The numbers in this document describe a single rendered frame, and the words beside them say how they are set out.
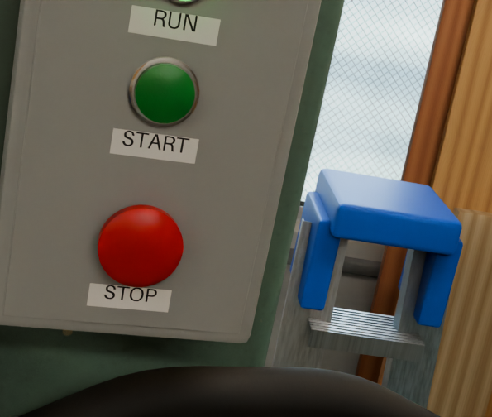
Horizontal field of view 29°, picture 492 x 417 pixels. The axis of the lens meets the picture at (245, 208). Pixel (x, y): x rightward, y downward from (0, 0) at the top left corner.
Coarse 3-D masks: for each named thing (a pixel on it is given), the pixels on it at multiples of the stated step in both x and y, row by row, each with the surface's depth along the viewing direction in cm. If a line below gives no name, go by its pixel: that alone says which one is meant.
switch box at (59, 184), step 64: (64, 0) 31; (128, 0) 31; (256, 0) 32; (320, 0) 33; (64, 64) 32; (128, 64) 32; (192, 64) 32; (256, 64) 33; (64, 128) 32; (128, 128) 33; (192, 128) 33; (256, 128) 34; (0, 192) 33; (64, 192) 33; (128, 192) 34; (192, 192) 34; (256, 192) 34; (0, 256) 34; (64, 256) 34; (192, 256) 35; (256, 256) 36; (0, 320) 34; (64, 320) 35; (128, 320) 35; (192, 320) 36
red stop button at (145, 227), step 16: (128, 208) 33; (144, 208) 33; (112, 224) 33; (128, 224) 33; (144, 224) 33; (160, 224) 33; (176, 224) 34; (112, 240) 33; (128, 240) 33; (144, 240) 33; (160, 240) 33; (176, 240) 34; (112, 256) 33; (128, 256) 33; (144, 256) 33; (160, 256) 33; (176, 256) 34; (112, 272) 33; (128, 272) 33; (144, 272) 34; (160, 272) 34
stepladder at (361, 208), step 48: (336, 192) 118; (384, 192) 122; (432, 192) 127; (336, 240) 117; (384, 240) 115; (432, 240) 116; (288, 288) 123; (336, 288) 122; (432, 288) 120; (288, 336) 123; (336, 336) 120; (384, 336) 122; (432, 336) 125; (384, 384) 126
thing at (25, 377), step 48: (0, 0) 36; (336, 0) 39; (0, 48) 37; (0, 96) 38; (0, 144) 38; (288, 192) 41; (288, 240) 42; (0, 336) 41; (48, 336) 42; (96, 336) 42; (144, 336) 42; (0, 384) 42; (48, 384) 42; (96, 384) 43
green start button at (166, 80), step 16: (144, 64) 32; (160, 64) 32; (176, 64) 32; (144, 80) 32; (160, 80) 32; (176, 80) 32; (192, 80) 32; (144, 96) 32; (160, 96) 32; (176, 96) 32; (192, 96) 32; (144, 112) 32; (160, 112) 32; (176, 112) 32; (192, 112) 33
